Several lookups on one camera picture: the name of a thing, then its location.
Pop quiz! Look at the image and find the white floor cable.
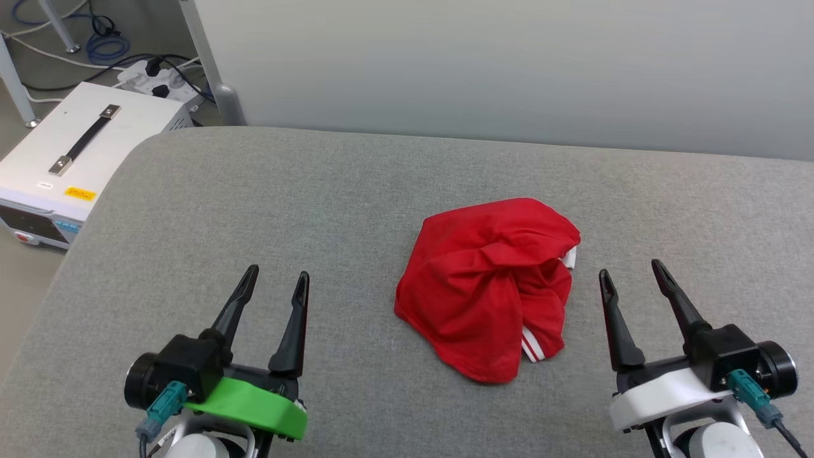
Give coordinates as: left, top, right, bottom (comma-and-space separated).
0, 31, 128, 72

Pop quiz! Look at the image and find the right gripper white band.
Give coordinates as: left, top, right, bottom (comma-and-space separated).
598, 258, 798, 433

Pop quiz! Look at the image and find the black carry handle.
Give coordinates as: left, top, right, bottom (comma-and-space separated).
48, 105, 121, 177

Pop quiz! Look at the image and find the black floor cable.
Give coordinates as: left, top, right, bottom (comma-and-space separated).
19, 53, 216, 104

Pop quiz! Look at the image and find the teal connector cable left gripper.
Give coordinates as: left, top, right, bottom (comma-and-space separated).
135, 380, 190, 458

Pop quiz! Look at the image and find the thick grey table leg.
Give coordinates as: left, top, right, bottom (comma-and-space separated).
178, 0, 247, 126

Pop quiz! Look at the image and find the grey fabric sofa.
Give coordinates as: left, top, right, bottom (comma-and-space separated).
0, 125, 814, 458

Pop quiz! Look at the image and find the white power strip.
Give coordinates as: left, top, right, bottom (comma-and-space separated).
116, 60, 204, 106

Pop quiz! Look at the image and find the red basketball jersey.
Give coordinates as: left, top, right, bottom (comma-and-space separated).
394, 197, 582, 385

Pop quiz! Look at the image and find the teal connector cable right gripper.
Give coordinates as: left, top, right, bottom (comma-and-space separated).
727, 369, 810, 458

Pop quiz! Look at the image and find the thin grey table leg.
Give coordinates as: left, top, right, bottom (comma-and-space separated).
0, 35, 41, 128
38, 0, 81, 54

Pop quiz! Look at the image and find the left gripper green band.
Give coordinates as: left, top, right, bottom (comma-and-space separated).
123, 264, 311, 441

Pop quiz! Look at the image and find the white power supply box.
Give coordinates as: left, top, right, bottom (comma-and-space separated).
0, 81, 195, 249

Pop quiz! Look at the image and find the teal connector cable gripper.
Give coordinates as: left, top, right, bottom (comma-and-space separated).
135, 380, 190, 458
727, 369, 810, 458

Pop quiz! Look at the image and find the blue coiled cable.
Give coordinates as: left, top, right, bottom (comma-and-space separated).
13, 0, 132, 63

